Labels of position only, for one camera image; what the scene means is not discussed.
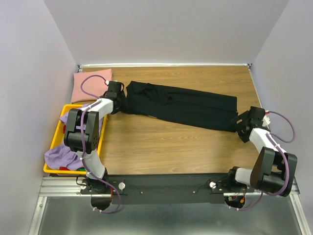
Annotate yellow plastic bin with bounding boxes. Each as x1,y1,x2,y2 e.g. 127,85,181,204
43,104,108,176

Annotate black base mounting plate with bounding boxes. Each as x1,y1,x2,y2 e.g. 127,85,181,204
79,173,252,209

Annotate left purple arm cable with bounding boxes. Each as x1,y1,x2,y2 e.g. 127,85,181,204
79,75,110,177

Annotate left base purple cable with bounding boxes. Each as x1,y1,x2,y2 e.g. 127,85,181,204
92,178,125,214

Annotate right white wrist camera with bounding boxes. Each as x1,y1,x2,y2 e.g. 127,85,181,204
262,111,270,127

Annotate pink folded t-shirt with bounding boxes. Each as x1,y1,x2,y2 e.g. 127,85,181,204
71,69,113,103

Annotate lavender t-shirt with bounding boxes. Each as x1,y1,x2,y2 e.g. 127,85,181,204
45,104,91,171

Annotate black t-shirt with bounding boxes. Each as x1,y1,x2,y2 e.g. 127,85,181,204
126,81,238,132

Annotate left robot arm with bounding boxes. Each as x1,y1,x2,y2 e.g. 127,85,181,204
64,81,126,193

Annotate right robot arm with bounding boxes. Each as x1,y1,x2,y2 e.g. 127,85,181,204
225,106,297,197

